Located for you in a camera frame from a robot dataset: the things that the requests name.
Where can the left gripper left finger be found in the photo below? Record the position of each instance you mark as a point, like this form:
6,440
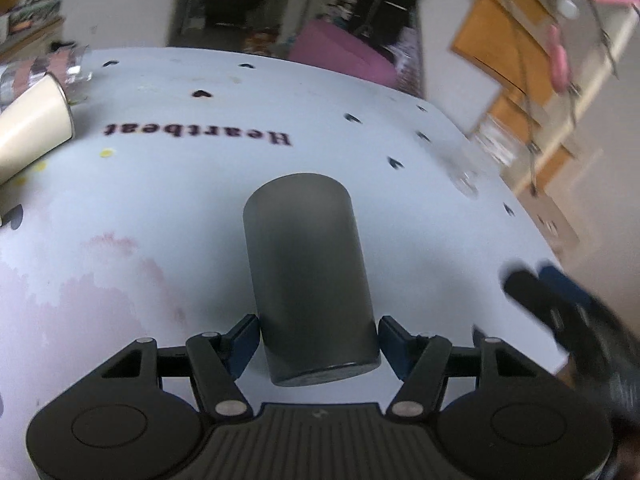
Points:
217,362

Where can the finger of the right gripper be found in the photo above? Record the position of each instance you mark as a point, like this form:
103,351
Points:
526,290
564,286

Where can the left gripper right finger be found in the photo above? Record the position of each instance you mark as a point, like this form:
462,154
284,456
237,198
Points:
420,363

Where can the dark grey plastic cup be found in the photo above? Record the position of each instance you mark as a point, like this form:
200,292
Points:
311,289

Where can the cream paper cup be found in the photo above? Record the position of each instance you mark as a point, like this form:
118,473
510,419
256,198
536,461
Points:
37,122

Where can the clear pink-banded plastic cup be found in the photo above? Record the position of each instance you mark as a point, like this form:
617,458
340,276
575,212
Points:
68,65

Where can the clear stemmed glass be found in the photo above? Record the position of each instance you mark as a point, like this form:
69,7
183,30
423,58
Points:
489,150

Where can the pink padded stair railing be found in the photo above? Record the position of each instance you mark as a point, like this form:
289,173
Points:
559,60

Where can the pink pouf seat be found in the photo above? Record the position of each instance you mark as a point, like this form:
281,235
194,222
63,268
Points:
324,45

